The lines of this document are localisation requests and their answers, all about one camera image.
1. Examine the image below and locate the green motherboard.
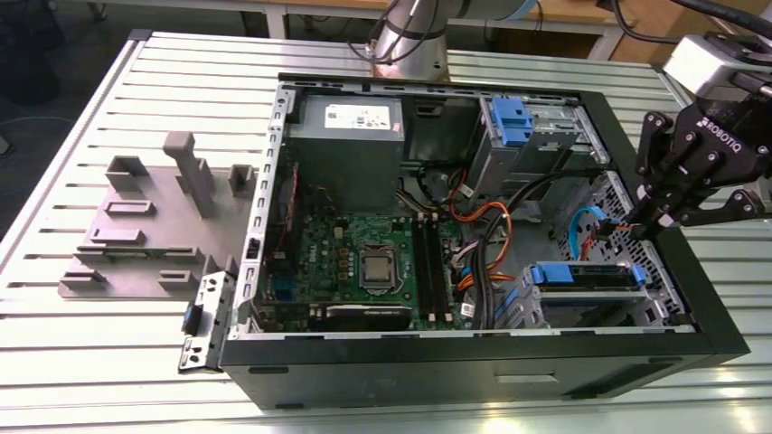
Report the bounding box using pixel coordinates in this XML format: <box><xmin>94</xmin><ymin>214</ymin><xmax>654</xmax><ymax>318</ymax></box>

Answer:
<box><xmin>256</xmin><ymin>212</ymin><xmax>477</xmax><ymax>334</ymax></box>

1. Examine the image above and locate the metal disk bay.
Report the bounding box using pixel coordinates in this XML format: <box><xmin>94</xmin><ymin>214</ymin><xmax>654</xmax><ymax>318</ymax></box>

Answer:
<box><xmin>521</xmin><ymin>260</ymin><xmax>664</xmax><ymax>329</ymax></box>

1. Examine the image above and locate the black RAM slot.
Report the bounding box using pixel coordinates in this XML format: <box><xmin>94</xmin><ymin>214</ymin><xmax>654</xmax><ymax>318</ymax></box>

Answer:
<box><xmin>425</xmin><ymin>212</ymin><xmax>457</xmax><ymax>323</ymax></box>
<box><xmin>410</xmin><ymin>212</ymin><xmax>440</xmax><ymax>323</ymax></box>

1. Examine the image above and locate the grey parts rack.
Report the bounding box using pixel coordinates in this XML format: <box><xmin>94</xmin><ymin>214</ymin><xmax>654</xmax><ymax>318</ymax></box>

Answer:
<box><xmin>57</xmin><ymin>130</ymin><xmax>258</xmax><ymax>300</ymax></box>

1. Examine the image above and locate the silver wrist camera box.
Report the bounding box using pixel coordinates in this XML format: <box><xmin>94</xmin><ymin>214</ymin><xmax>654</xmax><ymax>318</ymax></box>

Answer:
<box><xmin>661</xmin><ymin>34</ymin><xmax>772</xmax><ymax>99</ymax></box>

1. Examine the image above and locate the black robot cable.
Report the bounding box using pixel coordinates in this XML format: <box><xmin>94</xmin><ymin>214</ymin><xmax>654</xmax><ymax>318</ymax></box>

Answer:
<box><xmin>605</xmin><ymin>0</ymin><xmax>772</xmax><ymax>44</ymax></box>

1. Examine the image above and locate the green RAM stick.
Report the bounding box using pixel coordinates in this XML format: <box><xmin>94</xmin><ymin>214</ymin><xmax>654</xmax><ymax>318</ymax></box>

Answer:
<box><xmin>101</xmin><ymin>246</ymin><xmax>182</xmax><ymax>262</ymax></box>

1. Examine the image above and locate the blue data wire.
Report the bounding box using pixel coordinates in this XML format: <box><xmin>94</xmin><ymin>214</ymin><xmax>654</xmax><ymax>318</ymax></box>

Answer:
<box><xmin>568</xmin><ymin>205</ymin><xmax>610</xmax><ymax>263</ymax></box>

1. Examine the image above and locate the metal rear bracket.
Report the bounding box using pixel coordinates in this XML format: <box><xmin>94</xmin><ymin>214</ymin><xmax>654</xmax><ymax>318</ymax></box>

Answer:
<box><xmin>177</xmin><ymin>269</ymin><xmax>237</xmax><ymax>374</ymax></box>

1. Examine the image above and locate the wooden desk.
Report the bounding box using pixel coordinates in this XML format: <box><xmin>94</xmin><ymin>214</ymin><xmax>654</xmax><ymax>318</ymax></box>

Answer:
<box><xmin>524</xmin><ymin>0</ymin><xmax>640</xmax><ymax>60</ymax></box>

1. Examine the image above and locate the black graphics card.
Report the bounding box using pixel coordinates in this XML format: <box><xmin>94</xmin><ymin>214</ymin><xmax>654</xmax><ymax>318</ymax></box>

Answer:
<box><xmin>306</xmin><ymin>303</ymin><xmax>414</xmax><ymax>334</ymax></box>

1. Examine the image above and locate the black open PC case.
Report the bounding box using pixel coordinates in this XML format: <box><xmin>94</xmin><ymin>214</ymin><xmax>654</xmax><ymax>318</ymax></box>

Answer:
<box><xmin>217</xmin><ymin>70</ymin><xmax>752</xmax><ymax>411</ymax></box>

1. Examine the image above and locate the hard disk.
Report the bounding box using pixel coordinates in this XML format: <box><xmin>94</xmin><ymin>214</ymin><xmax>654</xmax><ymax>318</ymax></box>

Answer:
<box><xmin>500</xmin><ymin>260</ymin><xmax>648</xmax><ymax>326</ymax></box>

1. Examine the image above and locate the black CPU socket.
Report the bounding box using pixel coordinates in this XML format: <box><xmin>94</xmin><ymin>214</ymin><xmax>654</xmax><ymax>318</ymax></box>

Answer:
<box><xmin>353</xmin><ymin>242</ymin><xmax>409</xmax><ymax>298</ymax></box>

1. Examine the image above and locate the orange power wire bundle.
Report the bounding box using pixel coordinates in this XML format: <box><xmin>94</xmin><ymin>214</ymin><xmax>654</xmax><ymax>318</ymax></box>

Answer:
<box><xmin>449</xmin><ymin>201</ymin><xmax>514</xmax><ymax>293</ymax></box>

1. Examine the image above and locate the orange wire with black connector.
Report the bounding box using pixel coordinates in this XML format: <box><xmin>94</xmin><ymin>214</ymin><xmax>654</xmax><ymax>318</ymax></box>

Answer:
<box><xmin>593</xmin><ymin>216</ymin><xmax>640</xmax><ymax>241</ymax></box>

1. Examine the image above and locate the metal optical drive bay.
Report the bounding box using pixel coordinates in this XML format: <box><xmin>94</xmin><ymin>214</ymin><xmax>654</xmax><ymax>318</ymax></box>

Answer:
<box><xmin>469</xmin><ymin>92</ymin><xmax>610</xmax><ymax>195</ymax></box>

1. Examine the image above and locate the silver CPU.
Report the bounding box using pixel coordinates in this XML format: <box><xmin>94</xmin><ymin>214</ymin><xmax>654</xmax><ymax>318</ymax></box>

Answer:
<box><xmin>360</xmin><ymin>257</ymin><xmax>392</xmax><ymax>284</ymax></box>

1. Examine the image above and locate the black cable bundle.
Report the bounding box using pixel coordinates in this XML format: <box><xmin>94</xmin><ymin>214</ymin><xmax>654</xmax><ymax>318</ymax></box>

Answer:
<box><xmin>469</xmin><ymin>166</ymin><xmax>604</xmax><ymax>329</ymax></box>

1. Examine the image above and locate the wooden cabinet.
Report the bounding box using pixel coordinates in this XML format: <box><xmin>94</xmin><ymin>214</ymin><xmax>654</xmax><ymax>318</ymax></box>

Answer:
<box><xmin>612</xmin><ymin>0</ymin><xmax>772</xmax><ymax>118</ymax></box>

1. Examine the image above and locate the grey power supply unit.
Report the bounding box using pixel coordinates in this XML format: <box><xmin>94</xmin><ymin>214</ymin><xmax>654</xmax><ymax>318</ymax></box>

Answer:
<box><xmin>282</xmin><ymin>92</ymin><xmax>406</xmax><ymax>216</ymax></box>

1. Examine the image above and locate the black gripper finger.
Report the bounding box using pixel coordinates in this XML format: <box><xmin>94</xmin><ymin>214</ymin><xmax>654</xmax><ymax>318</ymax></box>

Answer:
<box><xmin>644</xmin><ymin>171</ymin><xmax>772</xmax><ymax>241</ymax></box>
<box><xmin>624</xmin><ymin>109</ymin><xmax>686</xmax><ymax>230</ymax></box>

